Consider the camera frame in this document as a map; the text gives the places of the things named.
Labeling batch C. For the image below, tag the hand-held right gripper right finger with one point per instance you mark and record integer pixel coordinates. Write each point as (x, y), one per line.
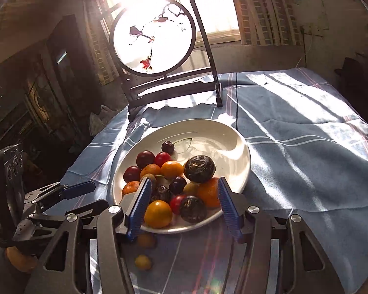
(230, 208)

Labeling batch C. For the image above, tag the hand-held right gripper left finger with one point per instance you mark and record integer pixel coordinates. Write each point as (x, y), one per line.
(139, 208)

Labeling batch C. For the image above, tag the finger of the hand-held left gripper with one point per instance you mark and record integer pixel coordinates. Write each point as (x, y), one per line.
(79, 188)
(89, 208)

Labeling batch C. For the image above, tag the yellow orange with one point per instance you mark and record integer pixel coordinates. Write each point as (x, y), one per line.
(158, 214)

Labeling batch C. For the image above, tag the small orange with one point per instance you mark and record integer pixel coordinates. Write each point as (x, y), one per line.
(130, 188)

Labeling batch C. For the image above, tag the orange mandarin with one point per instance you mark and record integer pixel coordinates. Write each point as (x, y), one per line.
(210, 193)
(20, 260)

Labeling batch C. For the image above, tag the wrinkled dark passion fruit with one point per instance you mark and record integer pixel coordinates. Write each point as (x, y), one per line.
(193, 209)
(161, 193)
(200, 168)

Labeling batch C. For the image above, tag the tan longan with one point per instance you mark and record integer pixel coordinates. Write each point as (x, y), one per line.
(149, 177)
(143, 262)

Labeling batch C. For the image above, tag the small yellow fruit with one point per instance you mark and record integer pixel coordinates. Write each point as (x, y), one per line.
(145, 240)

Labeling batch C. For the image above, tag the dark red plum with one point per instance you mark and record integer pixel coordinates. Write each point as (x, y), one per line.
(132, 174)

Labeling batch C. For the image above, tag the bright red plum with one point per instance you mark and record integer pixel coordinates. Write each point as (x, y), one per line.
(162, 159)
(177, 203)

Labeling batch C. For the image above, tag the round orange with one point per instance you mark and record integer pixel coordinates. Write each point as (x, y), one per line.
(150, 171)
(172, 169)

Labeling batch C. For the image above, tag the yellow green longan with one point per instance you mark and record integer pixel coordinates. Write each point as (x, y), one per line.
(191, 187)

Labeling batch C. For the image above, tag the dark purple plum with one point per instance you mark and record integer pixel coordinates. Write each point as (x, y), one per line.
(145, 159)
(177, 185)

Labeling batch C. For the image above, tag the white ceramic plate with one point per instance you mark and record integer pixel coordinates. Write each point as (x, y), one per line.
(220, 150)

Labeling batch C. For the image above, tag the dark red cherry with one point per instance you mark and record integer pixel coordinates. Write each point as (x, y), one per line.
(167, 147)

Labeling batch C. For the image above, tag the clear plastic bags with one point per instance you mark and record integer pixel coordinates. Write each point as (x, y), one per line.
(102, 116)

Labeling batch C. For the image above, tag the blue striped tablecloth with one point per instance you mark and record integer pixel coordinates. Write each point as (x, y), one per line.
(294, 147)

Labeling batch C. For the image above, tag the dark wooden cabinet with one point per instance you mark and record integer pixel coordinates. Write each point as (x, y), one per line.
(69, 67)

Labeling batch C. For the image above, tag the checked curtain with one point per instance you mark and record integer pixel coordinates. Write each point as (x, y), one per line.
(102, 46)
(263, 9)

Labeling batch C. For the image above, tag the round bird painting table screen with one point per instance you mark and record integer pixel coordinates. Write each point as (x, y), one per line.
(153, 36)

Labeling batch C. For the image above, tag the bright window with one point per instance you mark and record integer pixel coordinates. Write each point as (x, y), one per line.
(220, 3)

